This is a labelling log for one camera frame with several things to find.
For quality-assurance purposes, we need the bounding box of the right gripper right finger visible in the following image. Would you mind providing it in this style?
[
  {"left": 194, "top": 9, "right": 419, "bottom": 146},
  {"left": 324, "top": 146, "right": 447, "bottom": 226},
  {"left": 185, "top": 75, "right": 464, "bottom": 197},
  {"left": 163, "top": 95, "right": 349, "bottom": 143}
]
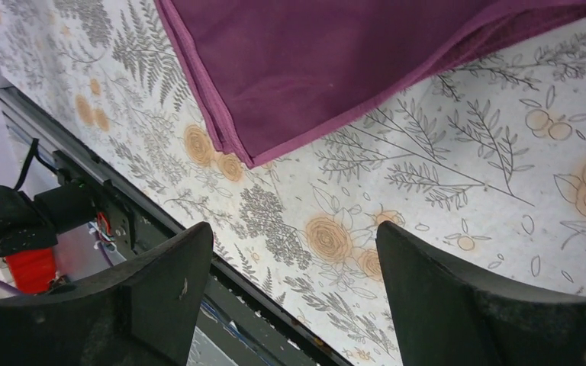
[{"left": 375, "top": 221, "right": 586, "bottom": 365}]

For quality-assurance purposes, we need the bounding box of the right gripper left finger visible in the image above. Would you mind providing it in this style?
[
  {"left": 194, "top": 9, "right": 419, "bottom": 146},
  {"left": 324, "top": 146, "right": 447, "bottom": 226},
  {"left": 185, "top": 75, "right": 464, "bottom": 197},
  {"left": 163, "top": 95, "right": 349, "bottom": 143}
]
[{"left": 0, "top": 222, "right": 214, "bottom": 365}]

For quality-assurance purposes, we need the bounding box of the purple cloth napkin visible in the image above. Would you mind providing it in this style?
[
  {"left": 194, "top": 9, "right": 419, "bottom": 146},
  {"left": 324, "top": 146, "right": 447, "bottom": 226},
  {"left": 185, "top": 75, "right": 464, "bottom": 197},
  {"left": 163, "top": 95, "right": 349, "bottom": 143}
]
[{"left": 156, "top": 0, "right": 586, "bottom": 167}]

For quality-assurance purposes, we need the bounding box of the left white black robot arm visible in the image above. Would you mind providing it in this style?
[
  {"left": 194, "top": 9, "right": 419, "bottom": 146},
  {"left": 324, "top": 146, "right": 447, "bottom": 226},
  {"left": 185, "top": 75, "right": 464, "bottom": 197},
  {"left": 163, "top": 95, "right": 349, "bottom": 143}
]
[{"left": 0, "top": 181, "right": 103, "bottom": 258}]

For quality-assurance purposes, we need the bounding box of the red object under table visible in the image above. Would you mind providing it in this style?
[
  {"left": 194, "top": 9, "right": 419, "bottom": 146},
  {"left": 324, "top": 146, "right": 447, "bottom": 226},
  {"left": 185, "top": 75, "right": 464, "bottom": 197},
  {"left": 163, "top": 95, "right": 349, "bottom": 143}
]
[{"left": 5, "top": 248, "right": 56, "bottom": 294}]

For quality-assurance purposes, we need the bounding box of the floral tablecloth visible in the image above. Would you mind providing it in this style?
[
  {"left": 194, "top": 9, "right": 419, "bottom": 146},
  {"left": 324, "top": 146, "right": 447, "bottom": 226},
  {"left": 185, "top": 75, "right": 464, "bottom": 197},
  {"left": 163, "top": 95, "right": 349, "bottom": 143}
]
[{"left": 0, "top": 1, "right": 586, "bottom": 365}]

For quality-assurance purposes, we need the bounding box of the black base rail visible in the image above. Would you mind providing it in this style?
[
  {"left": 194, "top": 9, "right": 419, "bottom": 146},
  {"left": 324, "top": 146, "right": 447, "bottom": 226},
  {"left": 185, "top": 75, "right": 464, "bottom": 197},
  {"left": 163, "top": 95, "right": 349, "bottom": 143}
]
[{"left": 0, "top": 87, "right": 346, "bottom": 365}]

